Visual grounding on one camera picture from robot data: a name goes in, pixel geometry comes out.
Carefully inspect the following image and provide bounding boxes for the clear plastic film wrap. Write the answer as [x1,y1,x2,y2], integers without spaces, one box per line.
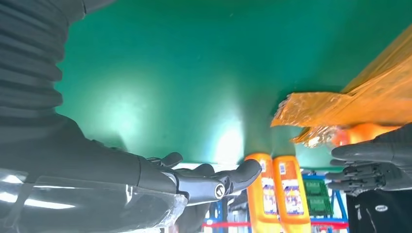
[0,170,189,233]

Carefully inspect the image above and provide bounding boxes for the person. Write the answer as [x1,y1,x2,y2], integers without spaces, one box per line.
[346,189,412,233]

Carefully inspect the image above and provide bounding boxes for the yellow taped plastic sheet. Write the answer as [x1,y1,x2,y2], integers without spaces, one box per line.
[270,24,412,149]

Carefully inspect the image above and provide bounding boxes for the blue metal shelf rack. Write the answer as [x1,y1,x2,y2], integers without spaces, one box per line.
[206,173,350,233]

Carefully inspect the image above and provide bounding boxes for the red metal beam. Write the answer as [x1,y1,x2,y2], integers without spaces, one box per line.
[203,220,350,230]

